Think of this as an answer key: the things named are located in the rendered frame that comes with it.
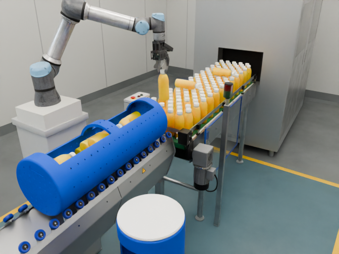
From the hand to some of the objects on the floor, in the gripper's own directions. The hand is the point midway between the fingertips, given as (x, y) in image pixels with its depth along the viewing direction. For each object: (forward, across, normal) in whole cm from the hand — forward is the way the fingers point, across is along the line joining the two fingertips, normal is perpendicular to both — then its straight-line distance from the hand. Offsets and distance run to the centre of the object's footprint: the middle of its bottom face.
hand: (162, 71), depth 204 cm
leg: (+137, -1, -14) cm, 138 cm away
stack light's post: (+139, +26, +32) cm, 145 cm away
